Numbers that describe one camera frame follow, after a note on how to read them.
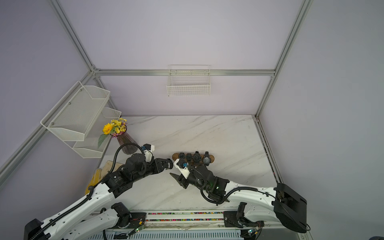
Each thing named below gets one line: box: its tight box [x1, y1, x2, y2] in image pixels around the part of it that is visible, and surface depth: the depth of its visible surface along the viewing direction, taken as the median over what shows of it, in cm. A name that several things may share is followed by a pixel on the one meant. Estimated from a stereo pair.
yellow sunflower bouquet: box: [97, 118, 128, 149], surface depth 83 cm
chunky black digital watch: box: [202, 151, 211, 166], surface depth 88 cm
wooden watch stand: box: [172, 152, 215, 163], surface depth 89 cm
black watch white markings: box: [185, 153, 193, 161], surface depth 90 cm
